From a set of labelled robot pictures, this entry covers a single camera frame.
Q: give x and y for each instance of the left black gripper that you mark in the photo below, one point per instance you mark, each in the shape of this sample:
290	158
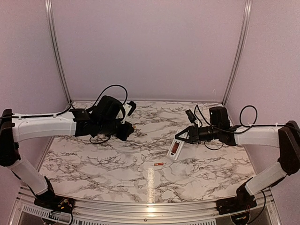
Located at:
128	129

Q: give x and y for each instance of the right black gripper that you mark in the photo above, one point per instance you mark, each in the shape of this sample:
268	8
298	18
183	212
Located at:
193	133

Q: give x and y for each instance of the white remote control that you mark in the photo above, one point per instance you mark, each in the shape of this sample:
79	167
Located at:
175	156

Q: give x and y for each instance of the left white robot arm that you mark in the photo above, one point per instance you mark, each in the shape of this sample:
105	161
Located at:
15	128

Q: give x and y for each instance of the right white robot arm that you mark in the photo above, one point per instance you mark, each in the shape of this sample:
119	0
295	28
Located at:
285	137

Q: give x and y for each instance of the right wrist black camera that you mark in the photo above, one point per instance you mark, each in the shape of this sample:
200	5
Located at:
193	118

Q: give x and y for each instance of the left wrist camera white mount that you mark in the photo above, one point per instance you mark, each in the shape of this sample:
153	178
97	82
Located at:
126	110

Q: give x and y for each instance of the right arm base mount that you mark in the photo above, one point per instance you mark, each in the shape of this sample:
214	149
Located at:
242	201

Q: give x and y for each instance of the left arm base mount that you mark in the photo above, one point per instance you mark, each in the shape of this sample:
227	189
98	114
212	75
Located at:
56	203

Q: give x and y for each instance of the front aluminium rail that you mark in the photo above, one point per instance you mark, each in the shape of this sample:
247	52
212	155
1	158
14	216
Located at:
96	212

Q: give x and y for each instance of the left aluminium frame post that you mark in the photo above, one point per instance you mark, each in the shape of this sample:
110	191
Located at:
55	47

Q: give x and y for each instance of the aluminium frame post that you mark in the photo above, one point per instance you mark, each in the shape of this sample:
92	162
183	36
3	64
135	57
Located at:
55	47
239	50

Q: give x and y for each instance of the right aluminium frame post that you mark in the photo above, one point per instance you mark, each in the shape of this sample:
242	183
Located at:
239	50

